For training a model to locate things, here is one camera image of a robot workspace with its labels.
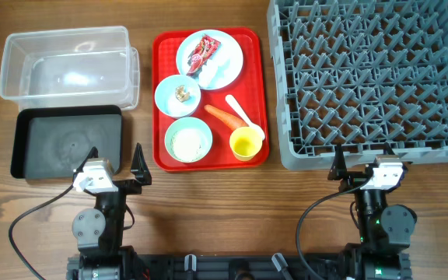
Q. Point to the grey dishwasher rack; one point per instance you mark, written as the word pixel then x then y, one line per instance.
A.
pixel 362 75

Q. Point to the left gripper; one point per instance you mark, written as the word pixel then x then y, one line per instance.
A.
pixel 138 170

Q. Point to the light blue plate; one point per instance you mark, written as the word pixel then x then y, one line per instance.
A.
pixel 222 67

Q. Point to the white plastic spoon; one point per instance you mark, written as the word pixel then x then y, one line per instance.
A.
pixel 233 103

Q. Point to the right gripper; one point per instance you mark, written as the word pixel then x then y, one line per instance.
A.
pixel 356 180

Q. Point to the black waste tray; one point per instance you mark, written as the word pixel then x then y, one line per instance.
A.
pixel 52 142

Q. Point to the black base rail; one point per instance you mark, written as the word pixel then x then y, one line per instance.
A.
pixel 277 266

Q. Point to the red serving tray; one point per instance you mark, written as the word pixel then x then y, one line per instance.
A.
pixel 247 88

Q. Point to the light blue bowl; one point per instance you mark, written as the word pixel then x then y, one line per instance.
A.
pixel 168 104

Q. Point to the yellow plastic cup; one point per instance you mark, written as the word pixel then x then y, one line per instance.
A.
pixel 245 143

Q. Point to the white tissue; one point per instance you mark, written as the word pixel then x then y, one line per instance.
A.
pixel 209 71

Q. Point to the red snack wrapper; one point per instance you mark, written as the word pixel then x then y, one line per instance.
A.
pixel 205 48

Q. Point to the clear plastic bin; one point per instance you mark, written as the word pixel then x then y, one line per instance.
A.
pixel 71 68

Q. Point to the brown food scrap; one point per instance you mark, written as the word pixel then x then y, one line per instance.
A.
pixel 182 94

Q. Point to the mint green bowl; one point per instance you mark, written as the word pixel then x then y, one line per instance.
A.
pixel 189 122

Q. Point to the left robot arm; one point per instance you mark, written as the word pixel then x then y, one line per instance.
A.
pixel 99 230

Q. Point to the white rice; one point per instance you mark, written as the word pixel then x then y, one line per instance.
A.
pixel 187 145

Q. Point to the orange carrot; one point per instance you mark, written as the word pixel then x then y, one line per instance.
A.
pixel 227 119

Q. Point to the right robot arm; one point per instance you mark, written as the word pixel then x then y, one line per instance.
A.
pixel 385 230

